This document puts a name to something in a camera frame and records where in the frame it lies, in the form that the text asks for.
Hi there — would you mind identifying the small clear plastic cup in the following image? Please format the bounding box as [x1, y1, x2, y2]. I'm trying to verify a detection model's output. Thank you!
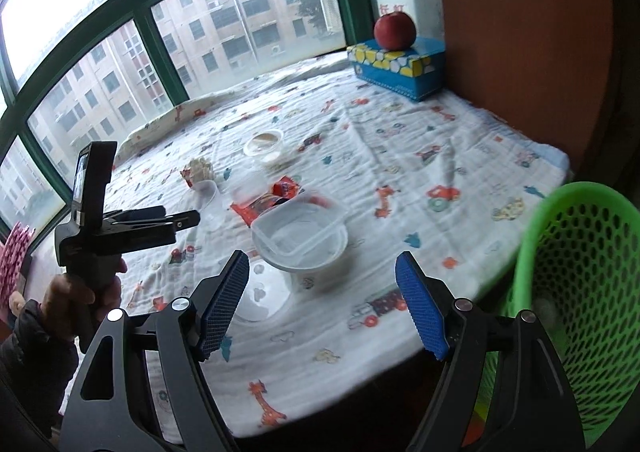
[193, 180, 224, 232]

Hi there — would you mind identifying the red white paper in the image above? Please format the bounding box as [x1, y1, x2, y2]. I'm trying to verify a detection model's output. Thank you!
[180, 157, 215, 188]

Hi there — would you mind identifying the orange snack wrapper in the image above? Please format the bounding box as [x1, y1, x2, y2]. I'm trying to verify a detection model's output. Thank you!
[230, 176, 300, 227]

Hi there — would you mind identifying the round clear plastic lid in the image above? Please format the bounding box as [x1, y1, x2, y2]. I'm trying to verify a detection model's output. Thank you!
[235, 258, 292, 323]

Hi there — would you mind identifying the small pudding cup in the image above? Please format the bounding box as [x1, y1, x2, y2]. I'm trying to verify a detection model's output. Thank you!
[243, 129, 284, 165]

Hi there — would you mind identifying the rectangular clear plastic container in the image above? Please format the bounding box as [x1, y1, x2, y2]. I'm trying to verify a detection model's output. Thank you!
[250, 189, 348, 257]

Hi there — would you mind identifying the green mesh trash basket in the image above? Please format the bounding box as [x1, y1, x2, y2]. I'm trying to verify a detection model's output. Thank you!
[477, 181, 639, 446]

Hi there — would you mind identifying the person's left hand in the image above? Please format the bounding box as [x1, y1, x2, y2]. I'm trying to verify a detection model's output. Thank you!
[40, 256, 127, 342]

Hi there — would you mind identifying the cartoon print white bedsheet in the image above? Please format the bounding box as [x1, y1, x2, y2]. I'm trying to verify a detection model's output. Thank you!
[106, 54, 570, 438]

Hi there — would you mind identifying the blue yellow tissue box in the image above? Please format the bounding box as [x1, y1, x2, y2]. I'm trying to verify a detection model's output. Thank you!
[347, 38, 446, 101]

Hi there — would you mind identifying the red apple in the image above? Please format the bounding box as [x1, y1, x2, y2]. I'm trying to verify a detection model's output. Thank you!
[373, 12, 416, 52]

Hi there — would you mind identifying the brown wooden headboard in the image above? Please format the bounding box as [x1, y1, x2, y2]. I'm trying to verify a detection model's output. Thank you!
[442, 0, 613, 167]

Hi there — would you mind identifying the green window frame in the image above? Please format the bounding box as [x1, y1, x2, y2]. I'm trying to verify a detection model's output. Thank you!
[0, 0, 381, 253]

